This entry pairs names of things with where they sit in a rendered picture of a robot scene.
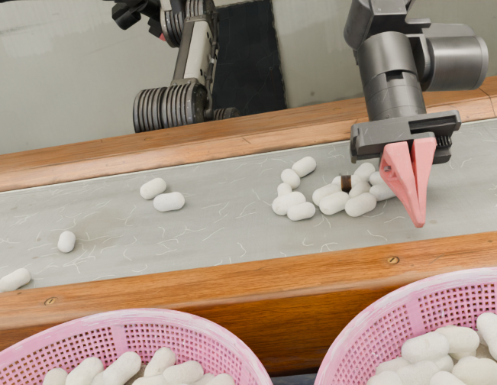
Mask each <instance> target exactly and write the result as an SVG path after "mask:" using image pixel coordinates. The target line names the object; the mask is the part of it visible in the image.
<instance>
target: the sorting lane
mask: <svg viewBox="0 0 497 385"><path fill-rule="evenodd" d="M451 139H452V142H453V143H452V145H451V147H450V151H451V154H452V156H451V158H450V160H449V161H448V162H446V163H440V164H434V165H432V166H431V172H430V176H429V179H428V185H427V195H426V216H425V224H424V226H423V227H422V228H416V227H415V225H414V223H413V221H412V220H411V218H410V216H409V214H408V212H407V211H406V209H405V207H404V205H403V204H402V202H401V201H400V199H399V198H398V197H397V196H395V197H393V198H390V199H385V200H382V201H378V202H377V201H376V207H375V208H374V209H373V210H371V211H369V212H366V213H364V214H362V215H359V216H357V217H353V216H350V215H348V214H347V212H346V210H345V209H343V210H341V211H339V212H336V213H334V214H332V215H326V214H324V213H323V212H322V211H321V210H320V207H319V206H317V205H315V203H314V202H313V199H312V196H313V193H314V191H315V190H316V189H320V188H321V187H323V186H326V185H328V184H331V183H332V181H333V180H334V178H335V177H337V176H344V175H354V172H355V171H356V170H357V169H358V167H359V166H360V165H361V164H363V163H371V164H372V165H373V166H374V167H375V172H379V167H378V165H379V157H378V158H373V159H366V160H357V162H356V163H351V160H350V141H340V142H334V143H329V144H319V145H315V146H309V147H300V148H294V149H288V150H279V151H273V152H269V153H263V154H253V155H248V156H242V157H233V158H228V159H222V160H213V161H207V162H202V163H192V164H187V165H182V166H176V167H167V168H161V169H156V170H146V171H141V172H136V173H126V174H121V175H115V176H106V177H100V178H95V179H90V180H80V181H75V182H69V183H60V184H54V185H49V186H39V187H34V188H29V189H19V190H14V191H8V192H0V279H1V278H2V277H5V276H7V275H9V274H10V273H13V272H14V271H16V270H17V269H20V268H24V269H27V270H28V271H29V272H30V273H31V279H30V281H29V282H28V283H27V284H25V285H23V286H21V287H19V288H18V289H16V290H26V289H33V288H39V287H45V286H57V285H63V284H70V283H81V282H88V281H94V280H106V279H112V278H119V277H130V276H137V275H143V274H149V273H161V272H167V271H174V270H185V269H192V268H199V267H210V266H217V265H223V264H235V263H241V262H248V261H254V260H265V259H272V258H278V257H290V256H296V255H303V254H314V253H321V252H327V251H339V250H345V249H351V248H363V247H369V246H376V245H382V244H394V243H401V242H407V241H419V240H425V239H432V238H443V237H450V236H456V235H468V234H474V233H480V232H487V231H497V118H493V119H488V120H482V121H472V122H467V123H462V125H461V126H460V129H459V131H454V132H453V134H452V136H451ZM304 157H312V158H313V159H314V160H315V162H316V168H315V169H314V170H313V171H312V172H310V173H309V174H307V175H305V176H304V177H299V178H300V184H299V186H298V187H297V188H296V189H292V192H300V193H302V194H303V195H304V197H305V202H310V203H312V204H313V205H314V207H315V213H314V215H313V216H312V217H311V218H304V219H301V220H298V221H293V220H291V219H290V218H289V217H288V216H287V215H278V214H276V213H275V212H274V211H273V201H274V199H275V198H277V197H278V192H277V189H278V186H279V185H280V184H281V183H283V181H282V179H281V174H282V172H283V171H284V170H286V169H292V166H293V164H294V163H296V162H297V161H299V160H301V159H302V158H304ZM156 178H161V179H163V180H164V181H165V182H166V189H165V191H164V192H162V193H161V194H166V193H174V192H178V193H181V194H182V195H183V197H184V199H185V202H184V205H183V207H182V208H181V209H176V210H169V211H165V212H161V211H158V210H157V209H155V207H154V205H153V201H154V199H155V198H156V196H155V197H153V198H152V199H145V198H143V197H142V196H141V194H140V188H141V187H142V185H143V184H145V183H148V182H150V181H151V180H153V179H156ZM159 195H160V194H159ZM65 231H71V232H72V233H73V234H74V235H75V236H76V240H75V244H74V248H73V249H72V250H71V251H70V252H67V253H64V252H62V251H60V250H59V248H58V241H59V239H60V235H61V234H62V233H63V232H65ZM0 293H2V291H1V290H0Z"/></svg>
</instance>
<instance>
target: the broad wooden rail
mask: <svg viewBox="0 0 497 385"><path fill-rule="evenodd" d="M422 95H423V98H424V103H425V108H426V111H427V114H428V113H434V112H444V111H450V110H458V111H459V113H460V118H461V121H462V123H467V122H472V121H482V120H488V119H493V118H497V76H490V77H486V78H485V79H484V81H483V83H482V85H481V86H480V87H479V88H478V89H475V90H463V91H443V92H423V93H422ZM368 121H369V118H368V114H367V110H366V102H365V98H364V97H360V98H355V99H347V100H341V101H336V102H328V103H322V104H317V105H309V106H303V107H298V108H289V109H284V110H279V111H274V112H265V113H260V114H255V115H246V116H241V117H236V118H228V119H224V120H217V121H208V122H203V123H198V124H193V125H183V126H179V127H174V128H164V129H160V130H155V131H145V132H141V133H136V134H126V135H122V136H117V137H107V138H102V139H98V140H92V141H83V142H78V143H73V144H64V145H59V146H54V147H45V148H40V149H35V150H26V151H21V152H16V153H11V154H2V155H0V193H3V192H8V191H14V190H19V189H29V188H34V187H39V186H49V185H54V184H60V183H69V182H75V181H80V180H90V179H95V178H100V177H106V176H115V175H121V174H126V173H136V172H141V171H146V170H156V169H161V168H167V167H176V166H182V165H187V164H192V163H202V162H207V161H213V160H222V159H228V158H233V157H242V156H248V155H253V154H263V153H269V152H273V151H279V150H288V149H294V148H300V147H309V146H315V145H319V144H329V143H334V142H340V141H349V140H350V128H351V126H352V125H354V124H357V123H363V122H368Z"/></svg>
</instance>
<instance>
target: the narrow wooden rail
mask: <svg viewBox="0 0 497 385"><path fill-rule="evenodd" d="M484 267H497V231H487V232H480V233H474V234H468V235H456V236H450V237H443V238H432V239H425V240H419V241H407V242H401V243H394V244H382V245H376V246H369V247H358V248H351V249H345V250H339V251H327V252H321V253H314V254H303V255H296V256H290V257H278V258H272V259H265V260H254V261H248V262H241V263H235V264H223V265H217V266H210V267H199V268H192V269H185V270H174V271H167V272H161V273H149V274H143V275H137V276H130V277H119V278H112V279H106V280H94V281H88V282H81V283H70V284H63V285H57V286H45V287H39V288H33V289H26V290H15V291H8V292H2V293H0V352H1V351H4V350H5V349H6V348H9V347H11V346H12V345H15V344H17V343H18V342H20V341H22V340H24V339H26V338H29V337H31V336H32V335H36V334H37V333H39V332H42V331H44V330H47V329H49V328H52V327H54V326H57V325H60V324H63V323H65V322H69V321H72V320H74V319H79V318H82V317H85V316H88V315H94V314H98V313H103V312H110V311H115V310H121V309H169V310H175V311H180V312H186V313H189V314H193V315H196V316H199V317H202V318H204V319H207V320H209V321H212V322H214V323H216V324H218V325H220V326H221V327H223V328H225V329H227V330H228V331H229V332H231V333H233V334H234V335H235V336H237V337H238V338H239V339H240V340H241V341H242V342H243V343H244V344H245V345H246V346H247V347H248V348H249V349H250V350H251V351H252V352H253V353H254V354H255V355H256V356H257V357H258V359H259V360H260V362H261V363H262V365H263V366H264V368H265V369H266V372H267V373H268V374H269V377H270V378H271V377H286V376H295V375H303V374H317V373H318V370H319V368H320V366H321V363H322V361H323V360H324V357H325V355H326V354H327V352H328V350H329V348H330V346H331V345H332V344H333V343H334V341H335V339H336V338H337V336H338V335H339V334H340V333H341V332H342V331H343V329H344V328H345V327H346V326H347V325H348V324H349V323H350V322H351V321H352V320H353V319H354V318H355V317H356V316H357V315H358V314H359V313H361V312H362V311H363V310H364V309H365V308H367V307H368V306H370V305H371V304H373V303H374V302H375V301H377V300H378V299H380V298H382V297H384V296H385V295H387V294H389V293H391V292H393V291H395V290H397V289H399V288H401V287H403V286H406V285H409V284H410V283H414V282H416V281H419V280H423V279H425V278H428V277H433V276H437V275H440V274H443V273H449V272H454V271H458V270H468V269H475V268H484Z"/></svg>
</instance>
